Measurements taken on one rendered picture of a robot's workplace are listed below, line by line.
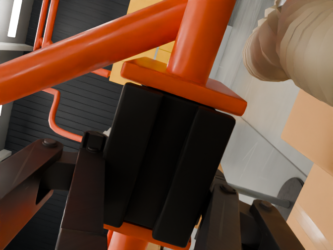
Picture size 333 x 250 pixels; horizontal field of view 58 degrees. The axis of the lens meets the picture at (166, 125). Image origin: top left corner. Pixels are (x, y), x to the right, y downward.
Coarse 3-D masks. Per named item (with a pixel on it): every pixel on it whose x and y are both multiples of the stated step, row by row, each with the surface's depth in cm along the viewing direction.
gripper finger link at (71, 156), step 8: (64, 152) 14; (72, 152) 14; (64, 160) 13; (72, 160) 14; (48, 168) 13; (56, 168) 13; (64, 168) 13; (72, 168) 13; (48, 176) 13; (56, 176) 13; (64, 176) 13; (72, 176) 14; (40, 184) 13; (48, 184) 13; (56, 184) 13; (64, 184) 14
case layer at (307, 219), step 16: (320, 176) 94; (304, 192) 100; (320, 192) 92; (304, 208) 97; (320, 208) 89; (288, 224) 104; (304, 224) 95; (320, 224) 87; (304, 240) 92; (320, 240) 85
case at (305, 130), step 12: (300, 96) 32; (312, 96) 30; (300, 108) 32; (312, 108) 29; (324, 108) 27; (288, 120) 33; (300, 120) 31; (312, 120) 28; (324, 120) 26; (288, 132) 33; (300, 132) 30; (312, 132) 28; (324, 132) 26; (300, 144) 29; (312, 144) 27; (324, 144) 25; (312, 156) 26; (324, 156) 25; (324, 168) 24
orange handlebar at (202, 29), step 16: (192, 0) 14; (208, 0) 13; (224, 0) 13; (192, 16) 14; (208, 16) 14; (224, 16) 14; (192, 32) 14; (208, 32) 14; (224, 32) 14; (176, 48) 14; (192, 48) 14; (208, 48) 14; (176, 64) 14; (192, 64) 14; (208, 64) 14; (192, 80) 14; (112, 240) 17; (128, 240) 16
